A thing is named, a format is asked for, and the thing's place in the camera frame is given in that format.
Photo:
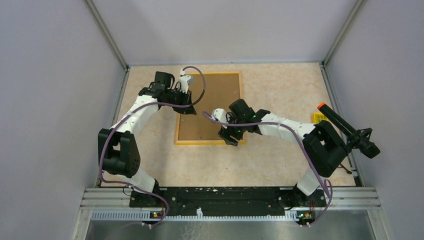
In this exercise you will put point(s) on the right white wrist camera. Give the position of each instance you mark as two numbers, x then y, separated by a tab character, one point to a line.
220	115

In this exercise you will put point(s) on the black mini tripod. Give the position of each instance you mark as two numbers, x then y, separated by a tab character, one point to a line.
347	170

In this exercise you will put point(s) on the aluminium front rail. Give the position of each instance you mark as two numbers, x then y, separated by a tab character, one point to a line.
344	198

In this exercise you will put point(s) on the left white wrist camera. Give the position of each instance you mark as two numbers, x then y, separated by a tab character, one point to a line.
184	81

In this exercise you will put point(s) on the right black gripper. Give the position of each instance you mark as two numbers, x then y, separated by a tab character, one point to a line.
225	134

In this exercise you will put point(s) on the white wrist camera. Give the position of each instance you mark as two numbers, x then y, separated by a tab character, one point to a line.
220	115
184	81

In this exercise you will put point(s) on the yellow picture frame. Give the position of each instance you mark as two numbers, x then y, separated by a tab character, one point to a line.
222	89

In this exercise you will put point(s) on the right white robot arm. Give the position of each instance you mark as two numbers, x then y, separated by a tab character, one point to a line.
320	143

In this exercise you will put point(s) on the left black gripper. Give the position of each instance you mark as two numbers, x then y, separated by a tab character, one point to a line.
188	110

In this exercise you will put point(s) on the white cable duct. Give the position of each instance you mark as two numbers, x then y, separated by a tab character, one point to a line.
147	216

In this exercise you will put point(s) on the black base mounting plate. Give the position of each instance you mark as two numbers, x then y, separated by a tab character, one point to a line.
227	201

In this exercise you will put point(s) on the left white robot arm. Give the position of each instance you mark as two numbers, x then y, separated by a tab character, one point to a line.
118	152

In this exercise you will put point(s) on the yellow screw box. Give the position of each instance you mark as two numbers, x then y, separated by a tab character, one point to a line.
317	117

